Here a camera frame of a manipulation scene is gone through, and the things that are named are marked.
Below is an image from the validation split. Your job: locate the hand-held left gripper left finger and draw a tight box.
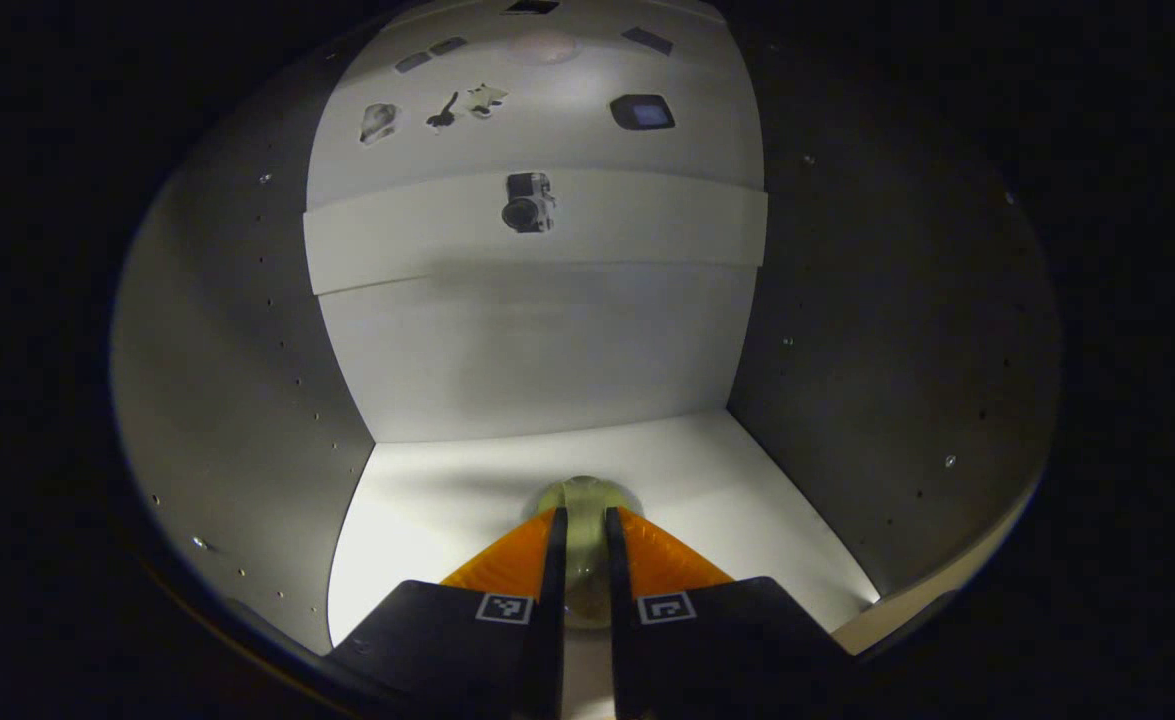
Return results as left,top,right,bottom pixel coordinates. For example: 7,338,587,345
330,506,570,720

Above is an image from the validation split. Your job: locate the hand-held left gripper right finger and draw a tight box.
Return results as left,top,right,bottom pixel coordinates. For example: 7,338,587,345
603,506,850,720

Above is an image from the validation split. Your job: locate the translucent green bottle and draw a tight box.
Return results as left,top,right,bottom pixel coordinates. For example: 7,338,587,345
530,475,645,632

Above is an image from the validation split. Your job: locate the white cabinet shelf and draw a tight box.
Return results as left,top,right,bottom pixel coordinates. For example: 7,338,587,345
303,168,770,297

